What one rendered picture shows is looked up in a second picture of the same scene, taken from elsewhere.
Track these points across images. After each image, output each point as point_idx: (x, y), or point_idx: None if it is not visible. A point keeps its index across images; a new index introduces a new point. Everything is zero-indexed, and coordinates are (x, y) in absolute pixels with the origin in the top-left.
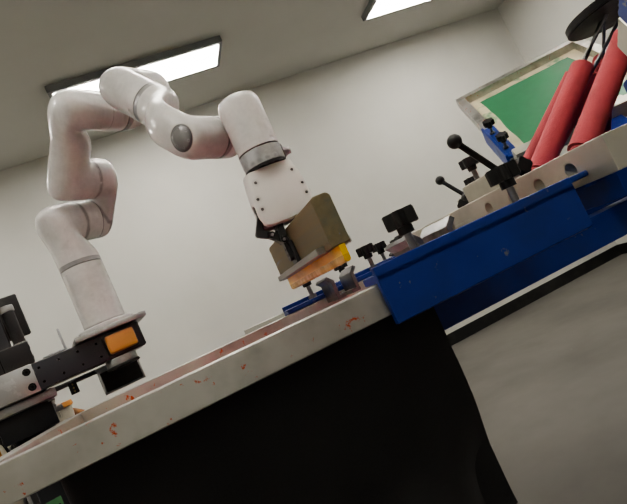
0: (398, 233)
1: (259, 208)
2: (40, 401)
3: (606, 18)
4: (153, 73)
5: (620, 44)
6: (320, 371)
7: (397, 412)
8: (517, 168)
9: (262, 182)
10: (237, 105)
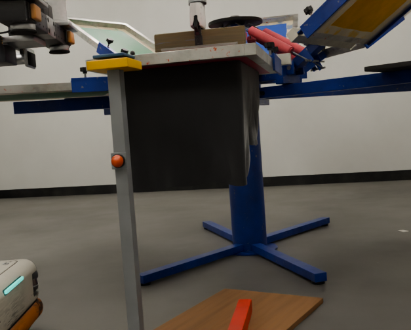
0: (269, 48)
1: (200, 17)
2: (43, 44)
3: (229, 25)
4: None
5: (288, 34)
6: (253, 74)
7: (256, 98)
8: (278, 50)
9: (202, 8)
10: None
